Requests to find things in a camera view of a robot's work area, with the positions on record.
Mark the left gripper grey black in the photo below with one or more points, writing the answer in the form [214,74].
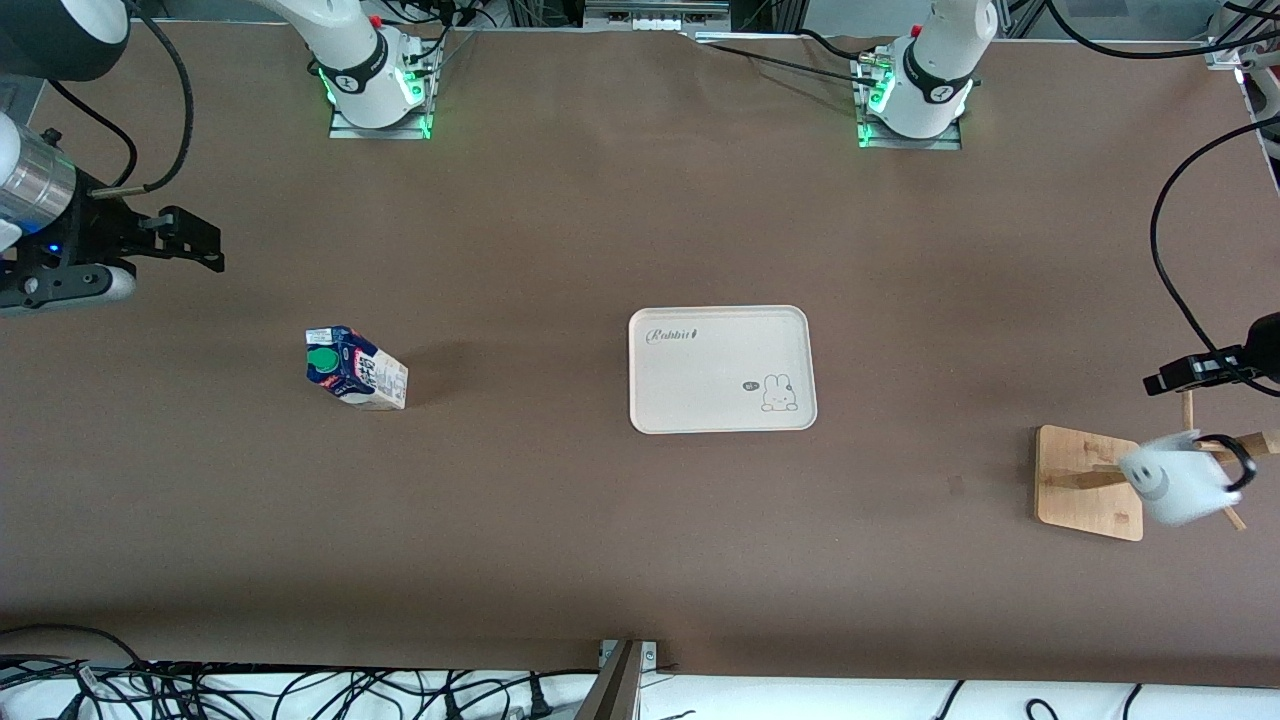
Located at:
[1262,349]

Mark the beige rabbit tray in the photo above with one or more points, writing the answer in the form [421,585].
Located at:
[700,400]

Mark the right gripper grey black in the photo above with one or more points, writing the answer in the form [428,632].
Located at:
[97,229]

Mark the grey power strip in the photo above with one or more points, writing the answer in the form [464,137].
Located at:
[655,20]

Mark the wooden cup rack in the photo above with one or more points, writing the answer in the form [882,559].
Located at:
[1085,490]

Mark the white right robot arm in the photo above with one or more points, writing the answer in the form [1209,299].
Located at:
[365,80]

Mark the blue white milk carton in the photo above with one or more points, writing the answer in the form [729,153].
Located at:
[360,375]

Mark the grey metal post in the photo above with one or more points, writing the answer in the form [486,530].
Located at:
[615,690]

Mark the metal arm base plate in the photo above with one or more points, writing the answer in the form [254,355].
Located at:
[950,142]
[345,130]

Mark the silver metal bracket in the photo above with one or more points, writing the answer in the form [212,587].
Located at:
[650,655]

